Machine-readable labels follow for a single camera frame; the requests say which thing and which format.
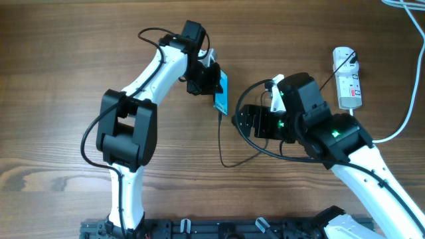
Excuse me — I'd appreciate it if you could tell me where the white power strip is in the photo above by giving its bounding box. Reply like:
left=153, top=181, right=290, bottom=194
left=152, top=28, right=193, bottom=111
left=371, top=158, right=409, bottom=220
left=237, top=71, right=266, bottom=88
left=333, top=46, right=362, bottom=110

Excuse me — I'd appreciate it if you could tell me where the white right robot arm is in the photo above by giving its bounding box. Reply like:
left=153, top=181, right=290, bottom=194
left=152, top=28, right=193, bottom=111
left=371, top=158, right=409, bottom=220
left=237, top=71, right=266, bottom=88
left=232, top=72, right=424, bottom=238

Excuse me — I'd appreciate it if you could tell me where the white power strip cord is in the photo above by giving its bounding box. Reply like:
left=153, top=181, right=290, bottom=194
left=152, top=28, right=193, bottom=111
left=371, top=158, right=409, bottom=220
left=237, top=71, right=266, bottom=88
left=348, top=0, right=425, bottom=144

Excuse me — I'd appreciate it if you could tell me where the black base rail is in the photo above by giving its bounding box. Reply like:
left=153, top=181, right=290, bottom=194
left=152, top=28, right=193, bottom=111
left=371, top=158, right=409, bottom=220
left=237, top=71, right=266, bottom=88
left=79, top=218, right=312, bottom=239

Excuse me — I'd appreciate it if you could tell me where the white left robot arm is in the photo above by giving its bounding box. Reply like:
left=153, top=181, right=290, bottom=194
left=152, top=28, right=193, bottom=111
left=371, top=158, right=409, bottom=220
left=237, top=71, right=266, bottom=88
left=94, top=21, right=224, bottom=238

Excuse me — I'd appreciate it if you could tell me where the white charger adapter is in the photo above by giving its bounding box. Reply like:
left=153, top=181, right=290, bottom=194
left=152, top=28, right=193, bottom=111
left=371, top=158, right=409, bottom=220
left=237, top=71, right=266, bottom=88
left=333, top=58, right=359, bottom=76

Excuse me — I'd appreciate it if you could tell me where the blue screen smartphone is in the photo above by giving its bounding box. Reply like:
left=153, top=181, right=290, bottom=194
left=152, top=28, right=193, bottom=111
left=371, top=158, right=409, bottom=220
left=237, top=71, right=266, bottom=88
left=214, top=70, right=228, bottom=116

